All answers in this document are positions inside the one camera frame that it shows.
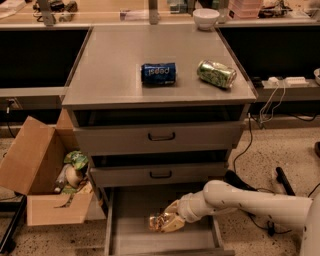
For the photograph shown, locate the black stand leg left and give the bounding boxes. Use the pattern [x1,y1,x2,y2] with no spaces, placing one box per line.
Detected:
[0,194,27,255]

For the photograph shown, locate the middle grey drawer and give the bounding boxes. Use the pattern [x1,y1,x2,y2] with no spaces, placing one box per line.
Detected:
[90,162,227,187]

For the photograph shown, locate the crushed orange gold can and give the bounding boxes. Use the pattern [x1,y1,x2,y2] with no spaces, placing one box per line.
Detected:
[149,213,170,232]

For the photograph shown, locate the bottom grey drawer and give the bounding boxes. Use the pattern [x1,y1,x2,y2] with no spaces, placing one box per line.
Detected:
[104,183,235,256]

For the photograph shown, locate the open cardboard box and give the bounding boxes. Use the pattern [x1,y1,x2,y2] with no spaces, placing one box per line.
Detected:
[0,116,105,226]

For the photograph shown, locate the green snack bag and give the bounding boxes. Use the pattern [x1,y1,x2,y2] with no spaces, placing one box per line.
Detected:
[64,151,89,170]

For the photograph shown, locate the green soda can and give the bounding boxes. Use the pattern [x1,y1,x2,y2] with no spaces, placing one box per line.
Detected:
[197,60,237,90]

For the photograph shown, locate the clear plastic bottle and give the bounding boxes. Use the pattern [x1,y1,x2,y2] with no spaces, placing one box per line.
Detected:
[54,164,71,193]

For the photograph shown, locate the white bowl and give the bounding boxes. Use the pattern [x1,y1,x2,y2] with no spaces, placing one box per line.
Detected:
[193,8,220,30]

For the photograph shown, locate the grey drawer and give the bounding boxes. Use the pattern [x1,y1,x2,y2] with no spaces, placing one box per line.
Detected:
[104,183,235,256]
[90,162,227,187]
[74,122,244,155]

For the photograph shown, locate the white power strip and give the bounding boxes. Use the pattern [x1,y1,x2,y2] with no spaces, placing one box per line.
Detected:
[265,77,309,88]

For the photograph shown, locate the grey drawer cabinet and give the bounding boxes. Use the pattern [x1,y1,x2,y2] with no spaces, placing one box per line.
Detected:
[63,24,256,174]

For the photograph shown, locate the black metal floor bar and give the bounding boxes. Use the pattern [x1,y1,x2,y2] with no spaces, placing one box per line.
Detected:
[276,167,295,196]

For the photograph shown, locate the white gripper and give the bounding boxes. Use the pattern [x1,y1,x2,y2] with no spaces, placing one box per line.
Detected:
[159,192,204,233]

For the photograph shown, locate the blue pepsi can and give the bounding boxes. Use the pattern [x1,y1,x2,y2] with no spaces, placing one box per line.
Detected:
[141,63,177,85]

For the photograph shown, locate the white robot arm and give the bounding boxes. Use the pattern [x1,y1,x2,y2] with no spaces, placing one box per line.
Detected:
[155,180,320,256]

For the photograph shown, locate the top grey drawer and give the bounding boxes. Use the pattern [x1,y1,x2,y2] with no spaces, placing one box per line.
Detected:
[74,122,244,155]

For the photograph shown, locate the pink stacked trays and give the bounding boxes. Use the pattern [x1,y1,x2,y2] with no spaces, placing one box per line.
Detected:
[228,0,263,19]

